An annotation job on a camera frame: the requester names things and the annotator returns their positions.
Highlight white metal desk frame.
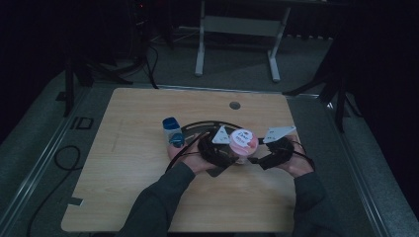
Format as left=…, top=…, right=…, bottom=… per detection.
left=194, top=0, right=293, bottom=83

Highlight metal floor rail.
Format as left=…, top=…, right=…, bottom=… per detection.
left=0, top=86, right=92, bottom=233
left=286, top=93, right=394, bottom=237

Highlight black hanging cable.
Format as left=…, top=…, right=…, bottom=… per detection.
left=143, top=42, right=160, bottom=90

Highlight black floor cable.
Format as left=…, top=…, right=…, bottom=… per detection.
left=26, top=144, right=83, bottom=237

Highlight black metal stand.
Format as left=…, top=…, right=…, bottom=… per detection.
left=55, top=55, right=133, bottom=119
left=283, top=63, right=364, bottom=134

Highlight person's right hand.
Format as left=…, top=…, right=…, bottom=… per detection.
left=277, top=135, right=316, bottom=179

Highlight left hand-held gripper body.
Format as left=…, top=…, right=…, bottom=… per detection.
left=197, top=124, right=239, bottom=170

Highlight white bottle with blue cap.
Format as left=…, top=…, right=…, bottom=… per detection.
left=161, top=117, right=187, bottom=149

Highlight pink jar with white lid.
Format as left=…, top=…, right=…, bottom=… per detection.
left=228, top=127, right=260, bottom=165

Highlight left hand-held gripper cable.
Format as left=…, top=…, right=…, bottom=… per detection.
left=164, top=130, right=212, bottom=174

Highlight right hand-held gripper cable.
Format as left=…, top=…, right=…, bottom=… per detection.
left=290, top=139, right=316, bottom=167

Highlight person's left hand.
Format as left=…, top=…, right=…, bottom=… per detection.
left=166, top=141, right=217, bottom=176

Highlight hand-held gripper cable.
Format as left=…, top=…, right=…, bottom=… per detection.
left=164, top=130, right=212, bottom=174
left=290, top=139, right=316, bottom=167

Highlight black fan-shaped slotted tray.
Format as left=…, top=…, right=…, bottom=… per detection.
left=180, top=119, right=267, bottom=179

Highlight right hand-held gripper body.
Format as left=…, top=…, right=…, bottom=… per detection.
left=261, top=124, right=297, bottom=171

